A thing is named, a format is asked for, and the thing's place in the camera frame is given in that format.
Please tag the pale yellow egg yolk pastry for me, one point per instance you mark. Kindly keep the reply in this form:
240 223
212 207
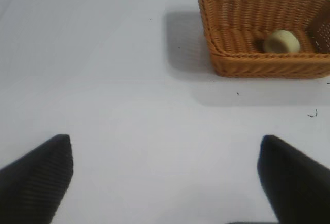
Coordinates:
282 42

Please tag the black crumbly debris bit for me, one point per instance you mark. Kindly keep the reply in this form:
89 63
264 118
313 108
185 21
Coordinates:
314 114

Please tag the brown woven wicker basket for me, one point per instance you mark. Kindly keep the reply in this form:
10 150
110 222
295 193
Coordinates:
257 64

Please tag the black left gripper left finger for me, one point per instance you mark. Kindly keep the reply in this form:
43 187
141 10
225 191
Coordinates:
33 182

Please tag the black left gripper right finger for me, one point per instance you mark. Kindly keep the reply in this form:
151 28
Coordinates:
296 182

